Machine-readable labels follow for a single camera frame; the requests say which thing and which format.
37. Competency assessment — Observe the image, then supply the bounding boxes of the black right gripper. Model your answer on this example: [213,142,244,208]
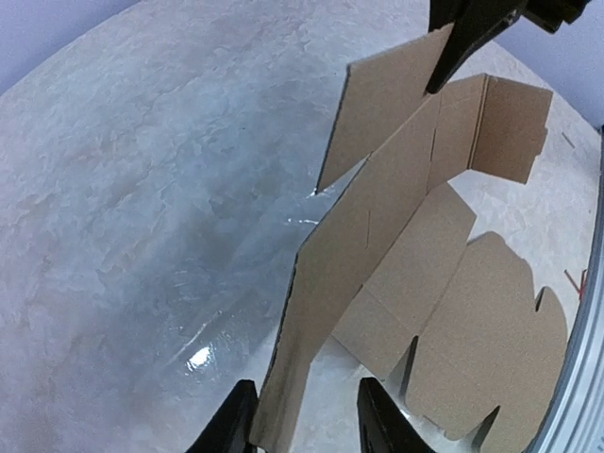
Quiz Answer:
[426,0,585,94]

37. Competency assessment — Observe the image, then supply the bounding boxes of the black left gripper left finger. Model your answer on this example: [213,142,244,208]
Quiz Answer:
[186,379,258,453]

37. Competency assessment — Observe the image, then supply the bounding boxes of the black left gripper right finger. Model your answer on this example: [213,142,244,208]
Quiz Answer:
[357,377,434,453]

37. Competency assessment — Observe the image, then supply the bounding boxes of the brown cardboard box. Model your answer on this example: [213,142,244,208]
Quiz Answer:
[250,25,567,452]

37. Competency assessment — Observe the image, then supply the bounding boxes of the small dark stick near box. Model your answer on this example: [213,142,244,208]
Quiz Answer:
[562,132,575,149]

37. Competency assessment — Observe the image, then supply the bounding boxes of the small red stick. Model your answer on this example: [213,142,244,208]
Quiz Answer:
[563,269,587,300]

